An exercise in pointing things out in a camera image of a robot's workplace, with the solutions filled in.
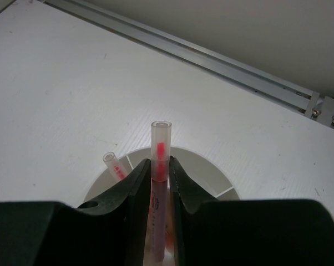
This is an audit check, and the orange highlighter pen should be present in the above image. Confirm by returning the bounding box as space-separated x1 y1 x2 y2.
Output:
165 200 174 250

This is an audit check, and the aluminium rail at table edge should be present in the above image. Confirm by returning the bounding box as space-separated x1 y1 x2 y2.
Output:
45 1 334 129

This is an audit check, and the white round divided container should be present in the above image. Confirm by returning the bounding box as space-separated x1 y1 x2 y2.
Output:
82 146 242 266

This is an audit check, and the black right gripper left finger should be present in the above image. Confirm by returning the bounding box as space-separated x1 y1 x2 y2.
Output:
0 159 151 265

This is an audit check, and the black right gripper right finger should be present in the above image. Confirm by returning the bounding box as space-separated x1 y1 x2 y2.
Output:
169 157 334 265

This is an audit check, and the red slim pen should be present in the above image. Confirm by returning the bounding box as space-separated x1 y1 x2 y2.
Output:
103 152 128 182

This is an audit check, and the purple highlighter pen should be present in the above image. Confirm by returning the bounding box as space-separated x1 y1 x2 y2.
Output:
150 121 171 263

